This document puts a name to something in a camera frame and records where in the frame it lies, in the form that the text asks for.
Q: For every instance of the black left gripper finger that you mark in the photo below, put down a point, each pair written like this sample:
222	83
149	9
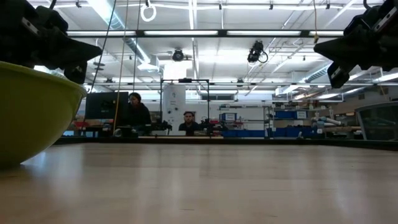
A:
76	73
77	53

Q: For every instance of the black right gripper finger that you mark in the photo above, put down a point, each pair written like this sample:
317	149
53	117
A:
339	48
339	74

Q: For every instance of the green plastic bowl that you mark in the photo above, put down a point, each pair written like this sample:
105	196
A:
31	115

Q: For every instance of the black computer monitor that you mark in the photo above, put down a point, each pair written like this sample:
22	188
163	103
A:
105	105

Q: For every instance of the person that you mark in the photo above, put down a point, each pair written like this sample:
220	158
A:
189	124
138	113

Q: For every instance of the round black ceiling fixture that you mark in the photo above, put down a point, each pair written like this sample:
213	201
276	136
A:
178	55

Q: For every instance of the white cabinet panel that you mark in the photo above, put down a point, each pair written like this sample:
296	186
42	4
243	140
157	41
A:
173	105

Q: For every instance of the row of blue bins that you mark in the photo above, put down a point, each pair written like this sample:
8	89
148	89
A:
248	133

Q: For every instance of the black overhead bar with lights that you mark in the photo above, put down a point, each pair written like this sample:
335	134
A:
222	33

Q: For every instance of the black overhead camera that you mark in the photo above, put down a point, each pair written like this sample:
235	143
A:
255	51

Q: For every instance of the black metal station frame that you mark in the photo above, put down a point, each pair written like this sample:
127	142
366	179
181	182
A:
161	105

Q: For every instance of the black table border frame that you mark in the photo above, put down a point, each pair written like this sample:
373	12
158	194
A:
217	141

